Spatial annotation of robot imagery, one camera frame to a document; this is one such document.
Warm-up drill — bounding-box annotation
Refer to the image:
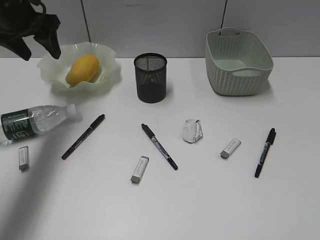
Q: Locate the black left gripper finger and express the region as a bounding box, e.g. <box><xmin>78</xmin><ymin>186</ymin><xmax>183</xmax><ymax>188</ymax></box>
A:
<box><xmin>33</xmin><ymin>29</ymin><xmax>61</xmax><ymax>60</ymax></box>
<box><xmin>0</xmin><ymin>36</ymin><xmax>32</xmax><ymax>61</ymax></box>

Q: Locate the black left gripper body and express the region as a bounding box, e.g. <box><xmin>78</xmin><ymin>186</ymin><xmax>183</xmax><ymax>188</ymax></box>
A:
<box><xmin>0</xmin><ymin>0</ymin><xmax>61</xmax><ymax>45</ymax></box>

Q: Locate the yellow mango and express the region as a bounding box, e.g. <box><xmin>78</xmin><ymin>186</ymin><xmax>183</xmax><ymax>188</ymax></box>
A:
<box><xmin>65</xmin><ymin>54</ymin><xmax>100</xmax><ymax>87</ymax></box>

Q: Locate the clear water bottle green label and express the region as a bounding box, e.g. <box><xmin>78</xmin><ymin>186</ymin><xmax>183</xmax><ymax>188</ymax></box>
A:
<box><xmin>0</xmin><ymin>104</ymin><xmax>81</xmax><ymax>145</ymax></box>

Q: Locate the black marker pen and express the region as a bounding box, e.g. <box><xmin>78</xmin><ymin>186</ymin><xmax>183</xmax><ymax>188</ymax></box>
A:
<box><xmin>141</xmin><ymin>123</ymin><xmax>178</xmax><ymax>171</ymax></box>
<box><xmin>254</xmin><ymin>128</ymin><xmax>277</xmax><ymax>178</ymax></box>
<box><xmin>61</xmin><ymin>114</ymin><xmax>106</xmax><ymax>160</ymax></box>

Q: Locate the waste paper ball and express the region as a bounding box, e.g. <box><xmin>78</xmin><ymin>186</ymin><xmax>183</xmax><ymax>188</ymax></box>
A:
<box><xmin>182</xmin><ymin>119</ymin><xmax>203</xmax><ymax>144</ymax></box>

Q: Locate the black mesh pen holder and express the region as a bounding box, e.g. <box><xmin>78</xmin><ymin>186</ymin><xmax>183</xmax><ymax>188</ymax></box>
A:
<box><xmin>133</xmin><ymin>52</ymin><xmax>168</xmax><ymax>104</ymax></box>

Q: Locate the grey white eraser left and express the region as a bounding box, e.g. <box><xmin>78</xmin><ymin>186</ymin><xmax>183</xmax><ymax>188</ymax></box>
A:
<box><xmin>18</xmin><ymin>146</ymin><xmax>30</xmax><ymax>171</ymax></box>

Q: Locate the grey white eraser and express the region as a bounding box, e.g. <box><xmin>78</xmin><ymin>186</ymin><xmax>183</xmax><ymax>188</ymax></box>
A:
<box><xmin>130</xmin><ymin>156</ymin><xmax>150</xmax><ymax>184</ymax></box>
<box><xmin>18</xmin><ymin>146</ymin><xmax>30</xmax><ymax>171</ymax></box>
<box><xmin>220</xmin><ymin>138</ymin><xmax>241</xmax><ymax>159</ymax></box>

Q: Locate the grey white eraser middle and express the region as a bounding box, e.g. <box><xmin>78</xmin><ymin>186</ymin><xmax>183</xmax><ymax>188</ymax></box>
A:
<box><xmin>130</xmin><ymin>156</ymin><xmax>150</xmax><ymax>184</ymax></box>

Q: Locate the pale green woven basket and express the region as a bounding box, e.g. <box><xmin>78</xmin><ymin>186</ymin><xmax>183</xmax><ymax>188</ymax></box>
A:
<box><xmin>205</xmin><ymin>27</ymin><xmax>274</xmax><ymax>97</ymax></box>

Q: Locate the grey white eraser right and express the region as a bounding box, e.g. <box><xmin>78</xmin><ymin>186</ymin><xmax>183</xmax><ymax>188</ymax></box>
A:
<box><xmin>220</xmin><ymin>138</ymin><xmax>241</xmax><ymax>159</ymax></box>

